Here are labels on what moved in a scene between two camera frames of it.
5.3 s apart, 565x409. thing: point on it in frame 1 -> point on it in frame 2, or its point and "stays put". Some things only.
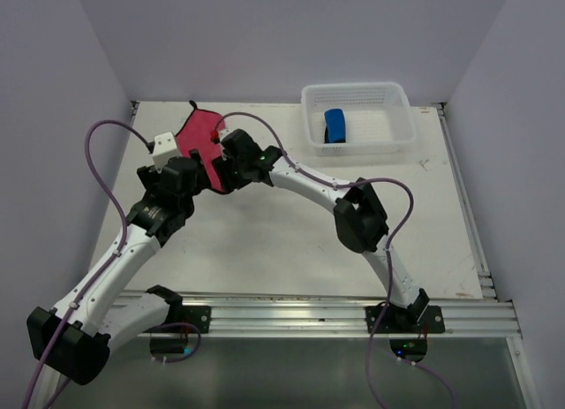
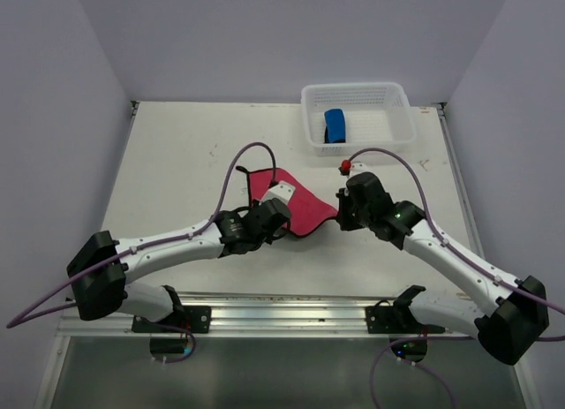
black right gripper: x=228 y=182 -> x=344 y=198
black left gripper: x=150 y=177 -> x=255 y=204
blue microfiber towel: x=335 y=125 stays put
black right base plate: x=397 y=320 stays put
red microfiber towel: x=196 y=133 -> x=305 y=214
